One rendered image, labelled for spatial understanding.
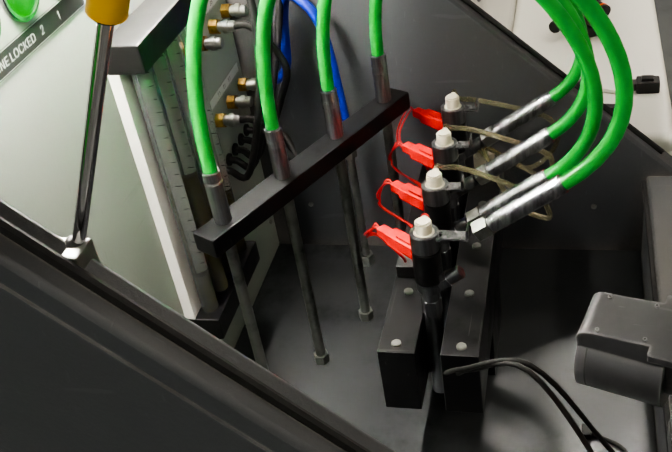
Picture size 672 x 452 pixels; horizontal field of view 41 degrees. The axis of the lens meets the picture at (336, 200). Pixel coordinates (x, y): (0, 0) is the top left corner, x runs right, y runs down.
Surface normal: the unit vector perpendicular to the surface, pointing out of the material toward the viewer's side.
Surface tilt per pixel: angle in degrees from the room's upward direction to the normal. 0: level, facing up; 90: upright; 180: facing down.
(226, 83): 90
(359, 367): 0
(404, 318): 0
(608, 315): 13
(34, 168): 90
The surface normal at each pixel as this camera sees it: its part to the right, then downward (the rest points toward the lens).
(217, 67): 0.97, 0.00
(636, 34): -0.15, -0.82
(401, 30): -0.22, 0.58
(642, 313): -0.32, -0.70
